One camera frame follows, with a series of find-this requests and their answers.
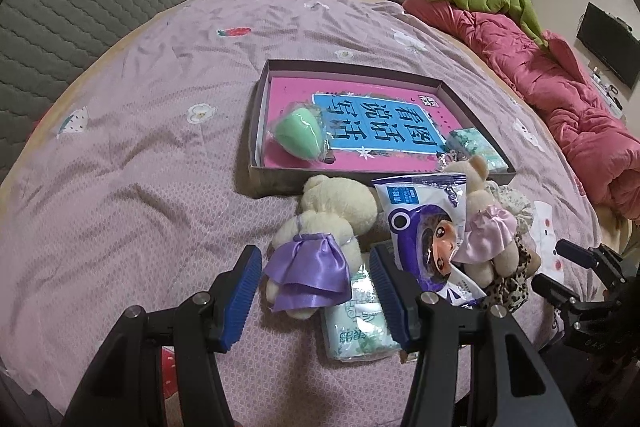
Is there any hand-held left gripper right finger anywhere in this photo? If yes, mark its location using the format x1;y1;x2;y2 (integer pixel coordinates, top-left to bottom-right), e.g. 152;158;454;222
369;242;576;427

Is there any pink and blue book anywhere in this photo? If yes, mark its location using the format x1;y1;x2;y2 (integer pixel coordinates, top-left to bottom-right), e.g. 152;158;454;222
261;74;463;172

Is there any pink quilt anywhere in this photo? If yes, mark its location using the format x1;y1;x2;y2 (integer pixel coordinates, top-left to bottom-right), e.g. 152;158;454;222
402;0;640;224

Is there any plush bear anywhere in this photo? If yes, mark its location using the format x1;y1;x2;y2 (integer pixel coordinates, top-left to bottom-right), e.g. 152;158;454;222
440;155;542;290
262;174;380;320

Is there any green sponge in clear bag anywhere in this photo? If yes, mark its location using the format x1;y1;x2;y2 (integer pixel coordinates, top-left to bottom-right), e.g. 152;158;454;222
270;103;335;164

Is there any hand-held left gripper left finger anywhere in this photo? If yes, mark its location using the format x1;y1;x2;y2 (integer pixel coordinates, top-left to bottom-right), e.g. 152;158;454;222
62;244;263;427

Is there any black television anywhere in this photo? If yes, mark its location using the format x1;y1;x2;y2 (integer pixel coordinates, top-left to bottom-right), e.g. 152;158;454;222
576;2;640;90

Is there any white floral scrunchie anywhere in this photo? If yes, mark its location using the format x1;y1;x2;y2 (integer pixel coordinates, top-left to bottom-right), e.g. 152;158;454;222
487;181;537;234

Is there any teal tissue pack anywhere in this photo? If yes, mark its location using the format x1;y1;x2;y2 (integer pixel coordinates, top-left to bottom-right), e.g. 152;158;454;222
445;127;510;172

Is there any purple printed bed sheet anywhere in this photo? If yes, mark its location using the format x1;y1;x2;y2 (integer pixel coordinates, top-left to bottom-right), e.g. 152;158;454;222
0;0;606;427

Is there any green tissue pack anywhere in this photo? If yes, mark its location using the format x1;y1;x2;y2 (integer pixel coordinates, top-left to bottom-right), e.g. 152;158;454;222
320;254;403;363

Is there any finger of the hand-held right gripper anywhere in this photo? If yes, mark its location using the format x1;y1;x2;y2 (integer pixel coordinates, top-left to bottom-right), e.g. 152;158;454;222
555;238;602;269
531;273;577;309

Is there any leopard print scrunchie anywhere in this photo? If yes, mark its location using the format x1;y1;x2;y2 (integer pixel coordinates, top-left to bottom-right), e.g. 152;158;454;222
482;242;533;314

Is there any blue doll face packet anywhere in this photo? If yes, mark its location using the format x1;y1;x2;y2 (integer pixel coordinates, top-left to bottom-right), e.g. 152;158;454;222
371;173;468;294

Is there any shallow brown cardboard box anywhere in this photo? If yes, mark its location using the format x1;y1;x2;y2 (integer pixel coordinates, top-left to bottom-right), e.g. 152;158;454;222
248;59;517;199

